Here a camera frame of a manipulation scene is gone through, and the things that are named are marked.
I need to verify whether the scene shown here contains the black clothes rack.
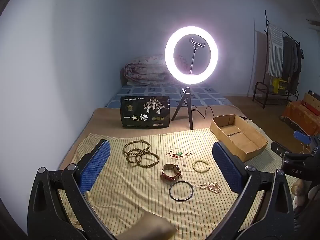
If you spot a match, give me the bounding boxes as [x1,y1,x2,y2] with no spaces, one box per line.
[262,9,304,98]

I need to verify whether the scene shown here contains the tan cardboard carton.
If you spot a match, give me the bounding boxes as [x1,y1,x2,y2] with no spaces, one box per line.
[303,92,320,117]

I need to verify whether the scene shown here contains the brown white soft object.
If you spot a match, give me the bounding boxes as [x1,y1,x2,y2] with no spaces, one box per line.
[292,179,320,208]

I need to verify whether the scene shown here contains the black snack bag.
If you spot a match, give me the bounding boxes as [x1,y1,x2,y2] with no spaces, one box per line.
[120,95,171,129]

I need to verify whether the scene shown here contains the red strap wristwatch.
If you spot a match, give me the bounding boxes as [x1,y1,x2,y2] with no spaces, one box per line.
[161,163,182,182]

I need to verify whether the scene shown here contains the yellow striped cloth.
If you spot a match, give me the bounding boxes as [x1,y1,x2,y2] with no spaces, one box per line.
[58,127,298,240]

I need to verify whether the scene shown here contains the orange covered table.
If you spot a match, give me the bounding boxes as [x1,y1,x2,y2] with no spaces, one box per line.
[280,100,320,137]

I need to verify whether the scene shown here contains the blue checked bedsheet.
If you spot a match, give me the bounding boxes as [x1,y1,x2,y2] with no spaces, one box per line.
[106,83,232,109]

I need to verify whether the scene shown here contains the folded floral quilt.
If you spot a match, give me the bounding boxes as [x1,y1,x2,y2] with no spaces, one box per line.
[124,54,191,87]

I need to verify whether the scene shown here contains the black tabletop tripod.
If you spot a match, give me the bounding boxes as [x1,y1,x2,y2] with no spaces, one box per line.
[171,86,195,131]

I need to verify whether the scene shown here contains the red cord green pendant necklace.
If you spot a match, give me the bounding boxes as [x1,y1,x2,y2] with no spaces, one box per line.
[166,150,196,159]

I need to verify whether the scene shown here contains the white ring light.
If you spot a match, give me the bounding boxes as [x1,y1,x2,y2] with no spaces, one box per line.
[164,25,219,85]

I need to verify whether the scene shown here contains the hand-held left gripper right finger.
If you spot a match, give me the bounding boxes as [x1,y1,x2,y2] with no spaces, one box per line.
[211,141,296,240]

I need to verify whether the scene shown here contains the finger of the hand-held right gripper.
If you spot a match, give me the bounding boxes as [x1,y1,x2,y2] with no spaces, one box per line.
[271,141,320,159]
[294,130,320,146]

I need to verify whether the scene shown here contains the phone holder clamp on rod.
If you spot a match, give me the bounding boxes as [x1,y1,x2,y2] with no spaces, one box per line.
[187,37,206,75]

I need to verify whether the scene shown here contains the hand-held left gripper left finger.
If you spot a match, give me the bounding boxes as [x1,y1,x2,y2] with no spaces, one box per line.
[27,139,117,240]

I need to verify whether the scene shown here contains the yellow box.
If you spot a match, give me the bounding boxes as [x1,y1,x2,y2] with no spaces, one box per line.
[271,77,288,96]

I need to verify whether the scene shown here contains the long brown wooden bead strand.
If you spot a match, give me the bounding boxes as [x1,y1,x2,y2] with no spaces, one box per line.
[122,140,161,167]

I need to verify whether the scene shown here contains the white pearl necklace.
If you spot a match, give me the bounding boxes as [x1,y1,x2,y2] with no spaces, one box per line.
[199,181,223,194]

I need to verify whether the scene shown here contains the pale bead bracelet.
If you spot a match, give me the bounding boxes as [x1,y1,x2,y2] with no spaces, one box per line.
[192,159,211,173]

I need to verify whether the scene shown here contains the striped hanging towel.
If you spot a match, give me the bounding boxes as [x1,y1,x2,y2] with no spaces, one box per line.
[267,22,284,79]

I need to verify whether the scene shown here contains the cardboard box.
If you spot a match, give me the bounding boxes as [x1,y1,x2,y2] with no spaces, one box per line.
[209,114,269,163]

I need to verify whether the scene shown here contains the dark bangle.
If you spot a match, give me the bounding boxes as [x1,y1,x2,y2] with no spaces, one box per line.
[168,180,194,202]

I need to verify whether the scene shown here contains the dark hanging clothes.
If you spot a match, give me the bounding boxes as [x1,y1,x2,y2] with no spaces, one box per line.
[282,35,304,93]

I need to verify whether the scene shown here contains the black power cable with controller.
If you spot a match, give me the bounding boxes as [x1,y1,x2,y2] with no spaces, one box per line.
[192,106,247,121]

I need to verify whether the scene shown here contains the red flat box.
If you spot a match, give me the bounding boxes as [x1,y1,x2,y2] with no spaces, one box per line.
[301,100,320,116]

